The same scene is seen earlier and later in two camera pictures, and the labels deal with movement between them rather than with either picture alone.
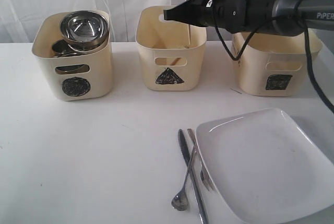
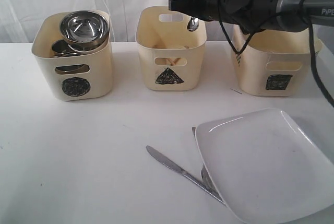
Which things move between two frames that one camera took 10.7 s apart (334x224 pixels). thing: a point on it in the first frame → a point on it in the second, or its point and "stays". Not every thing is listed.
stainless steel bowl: x=84 y=27 stays
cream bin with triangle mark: x=170 y=51 stays
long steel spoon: x=180 y=200 → x=194 y=23
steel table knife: x=186 y=157 → x=173 y=165
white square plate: x=265 y=169 stays
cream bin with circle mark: x=80 y=77 stays
